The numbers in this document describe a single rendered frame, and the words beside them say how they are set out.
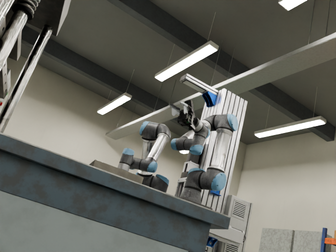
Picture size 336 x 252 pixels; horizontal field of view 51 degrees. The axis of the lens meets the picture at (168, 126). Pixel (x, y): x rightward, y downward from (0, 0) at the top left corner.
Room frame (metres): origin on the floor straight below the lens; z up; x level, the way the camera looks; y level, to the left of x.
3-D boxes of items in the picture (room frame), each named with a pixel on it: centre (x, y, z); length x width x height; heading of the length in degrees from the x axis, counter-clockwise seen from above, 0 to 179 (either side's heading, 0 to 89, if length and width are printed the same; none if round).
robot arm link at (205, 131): (2.01, -0.21, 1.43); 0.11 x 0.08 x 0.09; 139
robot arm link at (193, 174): (2.29, -0.28, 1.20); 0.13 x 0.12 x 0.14; 49
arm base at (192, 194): (2.30, -0.27, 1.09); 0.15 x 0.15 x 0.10
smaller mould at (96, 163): (1.19, 0.13, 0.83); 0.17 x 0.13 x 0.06; 108
